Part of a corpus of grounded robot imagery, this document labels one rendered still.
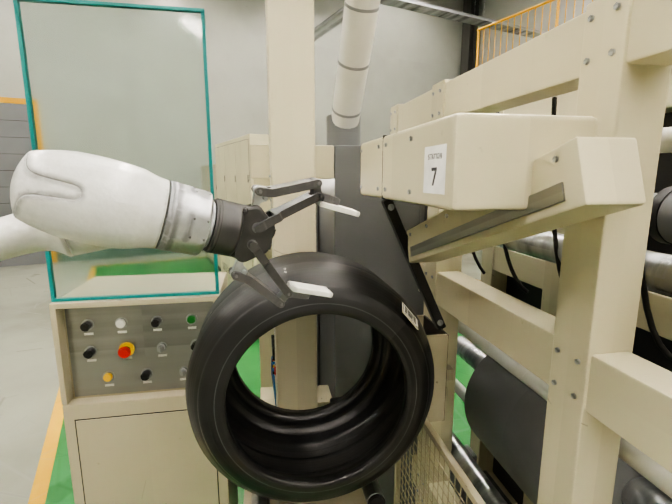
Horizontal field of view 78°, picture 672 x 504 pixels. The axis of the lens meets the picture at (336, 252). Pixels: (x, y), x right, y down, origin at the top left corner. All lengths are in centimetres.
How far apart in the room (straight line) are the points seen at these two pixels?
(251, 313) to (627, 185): 69
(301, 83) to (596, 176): 84
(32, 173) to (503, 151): 62
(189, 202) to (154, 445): 137
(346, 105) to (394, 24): 1085
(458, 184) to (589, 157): 18
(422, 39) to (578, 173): 1244
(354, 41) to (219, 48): 883
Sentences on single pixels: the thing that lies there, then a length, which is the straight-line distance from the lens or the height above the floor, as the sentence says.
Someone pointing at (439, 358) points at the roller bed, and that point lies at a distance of 140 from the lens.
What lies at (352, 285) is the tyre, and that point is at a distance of 92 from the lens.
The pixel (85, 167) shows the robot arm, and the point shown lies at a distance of 54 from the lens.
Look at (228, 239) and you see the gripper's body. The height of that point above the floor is 161.
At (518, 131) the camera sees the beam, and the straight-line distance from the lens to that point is 73.
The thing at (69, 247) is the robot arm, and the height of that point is 159.
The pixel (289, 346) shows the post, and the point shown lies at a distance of 133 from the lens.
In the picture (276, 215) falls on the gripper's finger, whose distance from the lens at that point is 59.
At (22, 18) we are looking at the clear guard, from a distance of 172.
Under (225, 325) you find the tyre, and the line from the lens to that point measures 93.
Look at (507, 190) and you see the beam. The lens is 72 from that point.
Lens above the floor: 169
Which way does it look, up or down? 10 degrees down
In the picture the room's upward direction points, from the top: straight up
